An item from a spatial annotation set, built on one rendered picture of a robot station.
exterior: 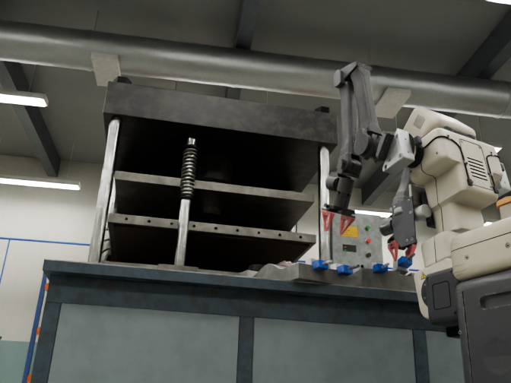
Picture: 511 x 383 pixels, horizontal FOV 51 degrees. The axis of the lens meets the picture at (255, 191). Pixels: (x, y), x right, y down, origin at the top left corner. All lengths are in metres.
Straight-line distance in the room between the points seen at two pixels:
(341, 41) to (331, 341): 4.78
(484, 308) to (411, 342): 0.73
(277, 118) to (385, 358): 1.56
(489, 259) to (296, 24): 4.96
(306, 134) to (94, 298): 1.65
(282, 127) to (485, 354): 1.98
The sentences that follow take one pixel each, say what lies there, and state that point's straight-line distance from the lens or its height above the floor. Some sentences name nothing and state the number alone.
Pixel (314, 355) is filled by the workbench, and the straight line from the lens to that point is 1.94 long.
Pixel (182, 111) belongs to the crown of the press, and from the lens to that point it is 2.99.
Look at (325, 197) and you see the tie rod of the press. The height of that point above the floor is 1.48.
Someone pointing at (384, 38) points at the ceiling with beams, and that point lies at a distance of 6.38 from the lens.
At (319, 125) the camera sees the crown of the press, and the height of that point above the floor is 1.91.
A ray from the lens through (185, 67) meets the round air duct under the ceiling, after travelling 5.67.
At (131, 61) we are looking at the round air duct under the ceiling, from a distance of 5.72.
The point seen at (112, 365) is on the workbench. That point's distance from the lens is 1.85.
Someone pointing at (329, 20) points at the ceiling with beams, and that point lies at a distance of 6.08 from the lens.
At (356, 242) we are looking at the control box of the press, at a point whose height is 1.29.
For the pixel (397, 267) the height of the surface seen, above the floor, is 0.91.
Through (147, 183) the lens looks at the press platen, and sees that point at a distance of 2.94.
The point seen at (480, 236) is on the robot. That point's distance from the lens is 1.43.
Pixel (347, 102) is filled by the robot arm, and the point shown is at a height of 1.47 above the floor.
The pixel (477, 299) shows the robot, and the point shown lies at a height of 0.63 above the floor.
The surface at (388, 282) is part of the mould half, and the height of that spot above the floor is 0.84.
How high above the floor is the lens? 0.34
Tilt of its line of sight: 23 degrees up
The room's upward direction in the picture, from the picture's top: 2 degrees clockwise
